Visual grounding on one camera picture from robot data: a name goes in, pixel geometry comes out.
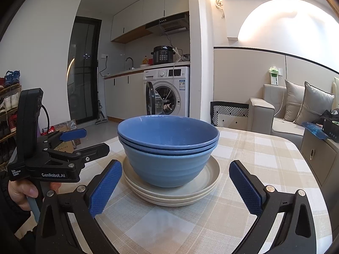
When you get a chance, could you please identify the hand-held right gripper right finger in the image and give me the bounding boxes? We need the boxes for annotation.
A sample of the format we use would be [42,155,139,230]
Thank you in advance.
[229,159,320,254]

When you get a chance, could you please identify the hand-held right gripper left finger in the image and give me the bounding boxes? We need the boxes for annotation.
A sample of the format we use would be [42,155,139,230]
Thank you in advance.
[36,159,123,254]

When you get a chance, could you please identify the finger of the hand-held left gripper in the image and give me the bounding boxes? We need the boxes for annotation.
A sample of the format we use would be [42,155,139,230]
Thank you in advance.
[40,128,87,151]
[46,142,110,168]

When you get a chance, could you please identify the cream plate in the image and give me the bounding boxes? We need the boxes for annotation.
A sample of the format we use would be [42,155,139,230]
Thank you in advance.
[127,182,216,207]
[122,155,221,195]
[124,175,219,201]

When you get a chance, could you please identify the blue ceramic bowl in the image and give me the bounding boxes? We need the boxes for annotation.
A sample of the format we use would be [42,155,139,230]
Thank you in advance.
[118,135,220,155]
[117,115,220,150]
[122,144,215,188]

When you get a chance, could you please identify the person's left hand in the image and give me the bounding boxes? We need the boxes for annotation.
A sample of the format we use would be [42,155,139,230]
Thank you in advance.
[8,180,61,212]

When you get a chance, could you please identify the cardboard box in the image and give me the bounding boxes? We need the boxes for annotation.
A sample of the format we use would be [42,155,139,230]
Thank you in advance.
[40,120,82,152]

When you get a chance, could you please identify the shoe rack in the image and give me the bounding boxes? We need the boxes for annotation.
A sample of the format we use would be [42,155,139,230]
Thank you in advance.
[0,70,22,170]

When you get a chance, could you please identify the floor mop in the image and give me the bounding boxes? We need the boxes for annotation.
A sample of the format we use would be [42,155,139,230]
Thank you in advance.
[95,101,108,126]

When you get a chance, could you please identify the white kitchen base cabinet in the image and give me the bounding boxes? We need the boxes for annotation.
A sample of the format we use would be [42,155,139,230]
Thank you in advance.
[104,61,190,121]

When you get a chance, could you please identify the black framed glass door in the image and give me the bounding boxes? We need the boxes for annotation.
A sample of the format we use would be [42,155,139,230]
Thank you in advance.
[67,16,102,125]

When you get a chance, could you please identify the beige sofa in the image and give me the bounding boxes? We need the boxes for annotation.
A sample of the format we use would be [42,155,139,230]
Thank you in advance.
[249,83,339,142]

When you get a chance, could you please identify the black white patterned bag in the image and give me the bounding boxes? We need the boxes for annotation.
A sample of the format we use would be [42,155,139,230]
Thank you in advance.
[210,101,249,131]

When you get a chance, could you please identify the beige checked tablecloth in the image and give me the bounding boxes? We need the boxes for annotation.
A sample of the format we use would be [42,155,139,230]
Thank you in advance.
[14,127,333,254]

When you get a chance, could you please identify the beige side cabinet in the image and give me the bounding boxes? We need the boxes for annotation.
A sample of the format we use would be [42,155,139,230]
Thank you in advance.
[299,128,339,186]

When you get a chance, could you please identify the grey cushion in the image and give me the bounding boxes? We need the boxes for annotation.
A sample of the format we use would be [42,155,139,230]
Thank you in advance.
[283,79,306,123]
[293,81,335,126]

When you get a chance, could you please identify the black box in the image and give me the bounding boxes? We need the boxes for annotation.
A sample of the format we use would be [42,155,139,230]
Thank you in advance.
[322,118,339,138]

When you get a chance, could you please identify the white washing machine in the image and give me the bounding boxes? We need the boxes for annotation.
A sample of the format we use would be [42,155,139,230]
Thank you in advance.
[143,66,190,118]

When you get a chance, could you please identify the dark clothing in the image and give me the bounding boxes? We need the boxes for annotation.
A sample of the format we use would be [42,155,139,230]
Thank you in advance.
[315,108,339,123]

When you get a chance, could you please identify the black pressure cooker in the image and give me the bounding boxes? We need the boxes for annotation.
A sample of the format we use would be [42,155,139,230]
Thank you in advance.
[152,46,176,65]

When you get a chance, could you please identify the beige padded headboard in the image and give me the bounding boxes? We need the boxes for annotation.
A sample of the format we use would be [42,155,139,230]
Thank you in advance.
[333,77,339,109]

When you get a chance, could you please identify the white upper kitchen cabinets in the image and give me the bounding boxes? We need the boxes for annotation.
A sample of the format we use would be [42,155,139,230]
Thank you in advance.
[110,0,189,43]

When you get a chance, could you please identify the silver range hood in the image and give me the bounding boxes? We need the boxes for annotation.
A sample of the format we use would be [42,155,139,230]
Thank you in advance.
[145,13,190,35]

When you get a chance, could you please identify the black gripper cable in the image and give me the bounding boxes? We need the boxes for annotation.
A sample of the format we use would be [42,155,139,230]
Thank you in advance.
[40,104,51,135]

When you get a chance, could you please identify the white cable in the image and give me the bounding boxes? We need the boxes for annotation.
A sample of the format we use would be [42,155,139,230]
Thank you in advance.
[275,85,288,123]

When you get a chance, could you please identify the green white wall device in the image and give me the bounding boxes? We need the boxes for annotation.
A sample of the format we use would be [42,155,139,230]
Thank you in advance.
[268,66,281,86]

